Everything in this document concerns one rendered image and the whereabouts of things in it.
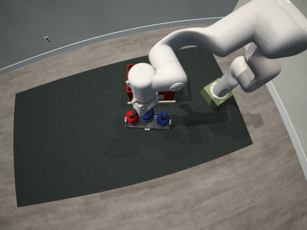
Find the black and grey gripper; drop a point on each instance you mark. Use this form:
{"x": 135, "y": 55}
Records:
{"x": 143, "y": 109}

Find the blue bottle with brown band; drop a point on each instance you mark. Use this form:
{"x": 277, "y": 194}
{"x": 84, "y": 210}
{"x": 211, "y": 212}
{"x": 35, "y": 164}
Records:
{"x": 162, "y": 119}

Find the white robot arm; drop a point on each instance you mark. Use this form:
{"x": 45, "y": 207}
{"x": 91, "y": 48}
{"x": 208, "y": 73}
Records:
{"x": 275, "y": 28}

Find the red bottle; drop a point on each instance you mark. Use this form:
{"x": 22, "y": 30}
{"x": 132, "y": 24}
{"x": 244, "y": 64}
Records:
{"x": 133, "y": 120}

